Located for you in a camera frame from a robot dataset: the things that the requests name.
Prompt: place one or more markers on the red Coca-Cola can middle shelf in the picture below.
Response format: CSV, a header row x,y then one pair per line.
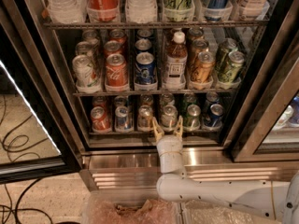
x,y
116,69

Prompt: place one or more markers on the open fridge glass door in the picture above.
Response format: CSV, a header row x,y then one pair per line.
x,y
33,143

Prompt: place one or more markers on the left clear plastic bin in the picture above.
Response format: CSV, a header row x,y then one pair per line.
x,y
132,206

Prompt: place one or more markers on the blue Pepsi can middle shelf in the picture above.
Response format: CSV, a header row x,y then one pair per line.
x,y
144,68

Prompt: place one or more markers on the red Coca-Cola can top shelf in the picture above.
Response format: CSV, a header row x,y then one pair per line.
x,y
103,10

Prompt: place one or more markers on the red cola can bottom shelf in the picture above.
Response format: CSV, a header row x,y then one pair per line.
x,y
100,119

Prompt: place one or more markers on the bronze can bottom shelf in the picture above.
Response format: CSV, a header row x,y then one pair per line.
x,y
145,116

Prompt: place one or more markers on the brown tea bottle white cap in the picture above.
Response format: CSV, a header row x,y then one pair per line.
x,y
175,60

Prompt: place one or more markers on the red coca-cola can shelf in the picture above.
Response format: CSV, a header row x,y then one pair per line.
x,y
116,69
103,10

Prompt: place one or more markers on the clear water bottle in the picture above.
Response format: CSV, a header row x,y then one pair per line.
x,y
67,11
141,11

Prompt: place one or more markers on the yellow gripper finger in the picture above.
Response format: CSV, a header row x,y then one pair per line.
x,y
158,131
178,132

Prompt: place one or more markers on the green can top shelf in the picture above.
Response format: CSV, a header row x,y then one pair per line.
x,y
177,10

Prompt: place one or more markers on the silver green 7up can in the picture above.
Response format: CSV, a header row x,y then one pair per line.
x,y
169,118

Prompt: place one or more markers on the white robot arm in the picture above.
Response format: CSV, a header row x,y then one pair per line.
x,y
275,199

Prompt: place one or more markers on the stainless steel fridge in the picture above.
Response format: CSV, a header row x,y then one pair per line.
x,y
236,151

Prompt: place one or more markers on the green can bottom shelf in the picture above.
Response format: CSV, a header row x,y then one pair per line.
x,y
191,119

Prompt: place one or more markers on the gold can middle shelf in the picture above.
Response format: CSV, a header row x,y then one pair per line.
x,y
202,67

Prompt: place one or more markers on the clear water bottle top middle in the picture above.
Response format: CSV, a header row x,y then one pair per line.
x,y
141,11

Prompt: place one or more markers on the clear plastic bin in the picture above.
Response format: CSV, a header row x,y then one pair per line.
x,y
194,212
132,206

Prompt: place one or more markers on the green can shelf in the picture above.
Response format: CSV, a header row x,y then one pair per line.
x,y
177,10
191,119
231,67

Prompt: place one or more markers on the clear water bottle top left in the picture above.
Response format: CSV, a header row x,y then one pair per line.
x,y
67,11

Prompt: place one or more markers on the white diet can middle shelf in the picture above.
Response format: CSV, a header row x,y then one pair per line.
x,y
85,71

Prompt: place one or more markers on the right clear plastic bin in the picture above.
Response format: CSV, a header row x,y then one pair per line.
x,y
194,212

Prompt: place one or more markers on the green can middle shelf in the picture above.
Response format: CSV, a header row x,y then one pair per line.
x,y
231,67

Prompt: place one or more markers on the blue white can bottom shelf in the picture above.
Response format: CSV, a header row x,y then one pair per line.
x,y
122,119

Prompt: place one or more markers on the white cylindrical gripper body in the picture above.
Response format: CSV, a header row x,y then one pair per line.
x,y
169,146

